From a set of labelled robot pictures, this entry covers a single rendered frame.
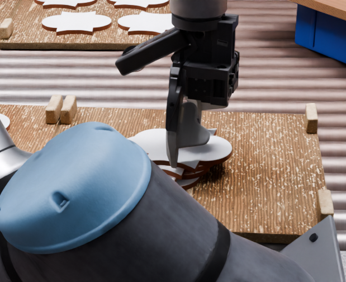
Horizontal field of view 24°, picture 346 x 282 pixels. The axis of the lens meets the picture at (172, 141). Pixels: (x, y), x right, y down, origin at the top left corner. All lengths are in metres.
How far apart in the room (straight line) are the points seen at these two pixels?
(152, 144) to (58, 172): 0.58
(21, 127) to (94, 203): 0.75
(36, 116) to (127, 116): 0.15
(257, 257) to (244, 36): 1.12
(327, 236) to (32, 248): 0.26
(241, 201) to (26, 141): 0.36
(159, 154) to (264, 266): 0.52
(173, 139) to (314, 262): 0.43
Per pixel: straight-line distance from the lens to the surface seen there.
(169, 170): 1.12
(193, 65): 1.08
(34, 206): 0.59
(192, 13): 1.05
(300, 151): 1.24
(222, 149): 1.16
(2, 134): 0.74
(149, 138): 1.19
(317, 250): 0.72
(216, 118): 1.32
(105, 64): 1.60
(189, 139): 1.09
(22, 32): 1.71
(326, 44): 1.62
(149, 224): 0.59
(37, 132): 1.30
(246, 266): 0.64
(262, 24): 1.79
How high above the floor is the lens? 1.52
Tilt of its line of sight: 28 degrees down
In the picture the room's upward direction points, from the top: straight up
